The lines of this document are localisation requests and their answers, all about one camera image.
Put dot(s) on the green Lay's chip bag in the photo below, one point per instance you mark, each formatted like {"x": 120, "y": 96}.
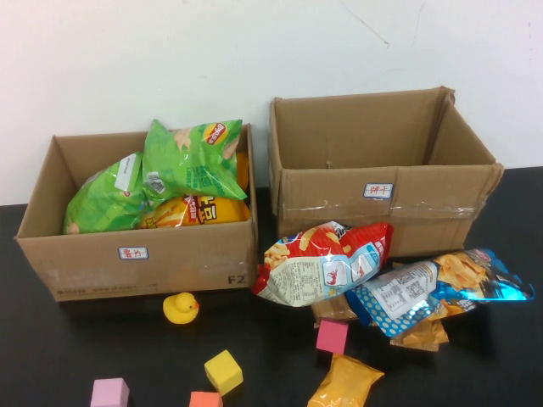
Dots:
{"x": 191, "y": 165}

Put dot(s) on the orange yellow snack packet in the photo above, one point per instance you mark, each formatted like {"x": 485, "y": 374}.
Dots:
{"x": 343, "y": 381}

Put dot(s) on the golden brown snack packet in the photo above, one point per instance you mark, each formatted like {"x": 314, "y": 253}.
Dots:
{"x": 420, "y": 337}

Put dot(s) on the yellow chip bag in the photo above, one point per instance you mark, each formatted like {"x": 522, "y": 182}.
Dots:
{"x": 208, "y": 214}

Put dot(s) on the tall taped cardboard box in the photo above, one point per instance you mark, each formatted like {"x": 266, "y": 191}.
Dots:
{"x": 339, "y": 203}

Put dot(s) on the red shrimp stick bag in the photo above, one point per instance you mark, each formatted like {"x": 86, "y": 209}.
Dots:
{"x": 314, "y": 267}

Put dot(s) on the yellow rubber duck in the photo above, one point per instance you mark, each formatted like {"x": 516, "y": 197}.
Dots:
{"x": 180, "y": 309}

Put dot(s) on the magenta foam cube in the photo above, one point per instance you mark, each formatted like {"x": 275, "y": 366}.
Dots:
{"x": 332, "y": 337}

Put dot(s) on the cardboard box with F2 print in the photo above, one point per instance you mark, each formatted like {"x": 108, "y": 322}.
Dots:
{"x": 127, "y": 263}

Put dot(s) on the blue chip bag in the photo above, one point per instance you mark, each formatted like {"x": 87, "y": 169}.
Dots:
{"x": 407, "y": 292}

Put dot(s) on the green chip bag white label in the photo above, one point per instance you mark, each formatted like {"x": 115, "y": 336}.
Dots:
{"x": 102, "y": 203}

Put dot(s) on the yellow foam cube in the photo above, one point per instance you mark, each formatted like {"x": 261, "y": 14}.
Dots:
{"x": 223, "y": 373}

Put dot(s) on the orange foam cube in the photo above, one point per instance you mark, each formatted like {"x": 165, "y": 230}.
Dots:
{"x": 205, "y": 400}

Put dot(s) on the light pink foam cube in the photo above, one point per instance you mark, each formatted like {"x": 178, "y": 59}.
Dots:
{"x": 109, "y": 394}

